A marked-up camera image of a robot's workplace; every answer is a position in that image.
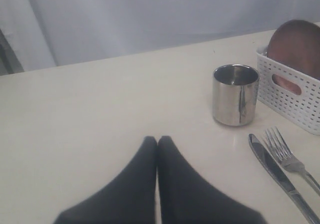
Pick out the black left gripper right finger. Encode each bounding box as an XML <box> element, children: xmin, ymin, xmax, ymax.
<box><xmin>157</xmin><ymin>136</ymin><xmax>265</xmax><ymax>224</ymax></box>

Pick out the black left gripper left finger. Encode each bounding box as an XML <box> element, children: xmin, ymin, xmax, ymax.
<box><xmin>55</xmin><ymin>136</ymin><xmax>158</xmax><ymax>224</ymax></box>

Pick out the silver metal table knife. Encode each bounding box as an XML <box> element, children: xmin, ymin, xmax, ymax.
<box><xmin>248</xmin><ymin>134</ymin><xmax>320</xmax><ymax>224</ymax></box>

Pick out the silver metal fork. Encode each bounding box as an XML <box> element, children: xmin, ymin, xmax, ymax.
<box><xmin>264</xmin><ymin>127</ymin><xmax>320</xmax><ymax>195</ymax></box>

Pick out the silver foil packet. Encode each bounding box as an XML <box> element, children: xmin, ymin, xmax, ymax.
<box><xmin>212</xmin><ymin>64</ymin><xmax>260</xmax><ymax>127</ymax></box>

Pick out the white plastic lattice basket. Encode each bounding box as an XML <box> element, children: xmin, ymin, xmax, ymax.
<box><xmin>256</xmin><ymin>46</ymin><xmax>320</xmax><ymax>135</ymax></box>

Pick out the dark brown round plate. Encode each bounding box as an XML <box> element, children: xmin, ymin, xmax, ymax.
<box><xmin>266</xmin><ymin>19</ymin><xmax>320</xmax><ymax>80</ymax></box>

